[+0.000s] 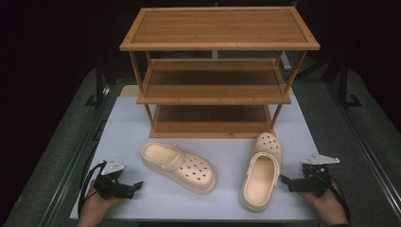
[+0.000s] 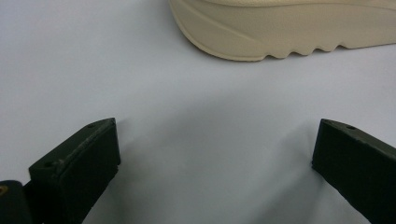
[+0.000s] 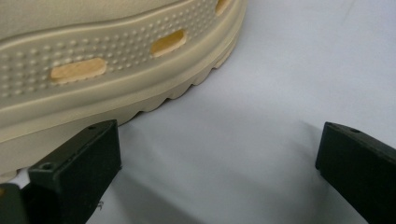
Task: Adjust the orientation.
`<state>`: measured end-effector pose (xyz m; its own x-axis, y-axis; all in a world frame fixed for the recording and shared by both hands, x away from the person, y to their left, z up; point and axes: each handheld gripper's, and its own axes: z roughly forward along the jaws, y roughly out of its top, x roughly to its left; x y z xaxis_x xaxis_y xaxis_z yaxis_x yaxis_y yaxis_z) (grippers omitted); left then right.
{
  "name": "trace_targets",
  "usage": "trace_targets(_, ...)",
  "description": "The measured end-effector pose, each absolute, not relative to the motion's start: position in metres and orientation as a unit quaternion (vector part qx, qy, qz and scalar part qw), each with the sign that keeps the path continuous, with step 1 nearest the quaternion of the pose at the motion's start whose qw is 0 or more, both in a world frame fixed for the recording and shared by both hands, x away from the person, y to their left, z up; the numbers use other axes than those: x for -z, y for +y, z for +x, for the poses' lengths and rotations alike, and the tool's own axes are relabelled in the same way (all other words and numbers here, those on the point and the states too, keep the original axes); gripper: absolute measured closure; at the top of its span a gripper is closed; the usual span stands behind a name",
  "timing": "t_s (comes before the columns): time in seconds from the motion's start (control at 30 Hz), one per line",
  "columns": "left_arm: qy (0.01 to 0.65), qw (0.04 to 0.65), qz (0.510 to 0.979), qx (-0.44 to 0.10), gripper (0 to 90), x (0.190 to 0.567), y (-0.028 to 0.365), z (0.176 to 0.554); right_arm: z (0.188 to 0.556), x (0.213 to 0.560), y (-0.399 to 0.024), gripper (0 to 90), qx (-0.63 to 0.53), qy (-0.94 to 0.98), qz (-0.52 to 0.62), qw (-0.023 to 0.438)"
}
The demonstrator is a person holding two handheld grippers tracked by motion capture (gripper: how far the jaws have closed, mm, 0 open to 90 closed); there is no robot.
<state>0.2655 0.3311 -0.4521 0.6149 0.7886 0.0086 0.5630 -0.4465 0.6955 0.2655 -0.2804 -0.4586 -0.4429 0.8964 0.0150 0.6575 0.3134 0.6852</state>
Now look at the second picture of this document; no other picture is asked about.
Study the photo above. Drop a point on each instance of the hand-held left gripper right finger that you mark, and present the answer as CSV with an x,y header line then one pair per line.
x,y
358,168

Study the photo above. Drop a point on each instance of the cream chunky-soled shoe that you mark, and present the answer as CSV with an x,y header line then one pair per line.
x,y
280,28

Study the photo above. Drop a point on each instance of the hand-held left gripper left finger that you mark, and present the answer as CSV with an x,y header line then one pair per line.
x,y
77,174

